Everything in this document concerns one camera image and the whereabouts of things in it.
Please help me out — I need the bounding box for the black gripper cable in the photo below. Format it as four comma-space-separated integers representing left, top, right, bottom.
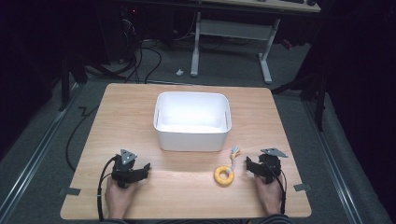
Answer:
96, 154, 120, 222
268, 164, 288, 216

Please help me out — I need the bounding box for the black floor cable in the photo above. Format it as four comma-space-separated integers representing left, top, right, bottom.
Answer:
64, 105, 101, 173

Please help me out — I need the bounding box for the white metal desk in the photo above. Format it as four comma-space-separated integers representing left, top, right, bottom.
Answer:
190, 0, 322, 85

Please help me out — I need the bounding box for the person's right hand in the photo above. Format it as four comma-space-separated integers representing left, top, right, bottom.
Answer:
253, 173, 285, 217

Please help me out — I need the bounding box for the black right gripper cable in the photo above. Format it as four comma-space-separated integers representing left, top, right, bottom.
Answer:
268, 164, 288, 216

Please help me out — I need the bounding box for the white plastic bin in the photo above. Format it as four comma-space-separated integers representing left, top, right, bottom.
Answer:
152, 91, 233, 153

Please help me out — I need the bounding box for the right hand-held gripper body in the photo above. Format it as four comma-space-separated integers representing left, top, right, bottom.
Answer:
257, 147, 290, 185

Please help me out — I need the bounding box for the yellow ring rope toy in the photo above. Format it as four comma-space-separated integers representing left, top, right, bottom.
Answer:
213, 146, 242, 189

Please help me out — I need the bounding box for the person's left hand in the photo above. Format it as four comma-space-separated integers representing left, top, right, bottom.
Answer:
105, 176, 138, 220

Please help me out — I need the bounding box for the dark computer tower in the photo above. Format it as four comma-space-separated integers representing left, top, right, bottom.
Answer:
104, 4, 139, 64

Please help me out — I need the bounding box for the grey tape piece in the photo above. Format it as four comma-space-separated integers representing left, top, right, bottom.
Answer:
58, 186, 82, 197
292, 182, 313, 192

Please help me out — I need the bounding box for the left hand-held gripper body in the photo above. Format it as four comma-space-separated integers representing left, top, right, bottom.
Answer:
110, 148, 140, 189

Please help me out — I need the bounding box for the black metal stand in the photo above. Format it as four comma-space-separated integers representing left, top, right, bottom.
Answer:
270, 66, 329, 133

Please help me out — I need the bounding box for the bundle of black cables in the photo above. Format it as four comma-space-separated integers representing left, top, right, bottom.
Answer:
122, 38, 163, 84

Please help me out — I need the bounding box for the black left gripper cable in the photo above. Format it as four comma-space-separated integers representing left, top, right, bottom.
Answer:
96, 154, 120, 222

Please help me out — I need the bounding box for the metal floor rail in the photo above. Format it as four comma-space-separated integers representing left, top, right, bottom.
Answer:
303, 101, 365, 224
0, 82, 82, 218

